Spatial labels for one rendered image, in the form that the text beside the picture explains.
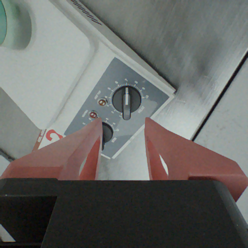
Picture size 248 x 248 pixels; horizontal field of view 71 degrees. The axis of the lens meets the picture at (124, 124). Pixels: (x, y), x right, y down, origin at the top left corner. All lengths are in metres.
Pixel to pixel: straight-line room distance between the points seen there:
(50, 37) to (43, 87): 0.05
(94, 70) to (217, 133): 0.16
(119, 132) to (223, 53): 0.14
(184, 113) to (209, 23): 0.10
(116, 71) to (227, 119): 0.14
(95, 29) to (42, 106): 0.10
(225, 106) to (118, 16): 0.17
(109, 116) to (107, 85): 0.04
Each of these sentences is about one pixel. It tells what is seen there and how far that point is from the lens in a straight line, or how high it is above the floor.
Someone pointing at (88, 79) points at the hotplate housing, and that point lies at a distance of 0.19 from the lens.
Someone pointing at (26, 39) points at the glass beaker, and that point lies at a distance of 0.20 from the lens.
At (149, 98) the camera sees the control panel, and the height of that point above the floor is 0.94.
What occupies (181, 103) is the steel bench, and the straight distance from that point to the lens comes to 0.23.
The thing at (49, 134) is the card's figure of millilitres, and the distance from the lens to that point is 0.30.
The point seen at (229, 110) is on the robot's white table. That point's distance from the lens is 0.23.
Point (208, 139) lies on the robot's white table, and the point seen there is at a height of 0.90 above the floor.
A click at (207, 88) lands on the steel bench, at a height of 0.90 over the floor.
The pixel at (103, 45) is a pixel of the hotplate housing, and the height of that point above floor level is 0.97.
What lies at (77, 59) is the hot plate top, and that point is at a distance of 0.17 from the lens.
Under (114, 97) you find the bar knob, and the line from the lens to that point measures 0.19.
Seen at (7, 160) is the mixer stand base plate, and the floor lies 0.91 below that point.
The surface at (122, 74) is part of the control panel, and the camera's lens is 0.18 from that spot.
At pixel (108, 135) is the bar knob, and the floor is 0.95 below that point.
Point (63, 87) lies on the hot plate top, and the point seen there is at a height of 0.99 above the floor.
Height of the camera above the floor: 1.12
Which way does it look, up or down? 61 degrees down
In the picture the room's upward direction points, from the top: 122 degrees counter-clockwise
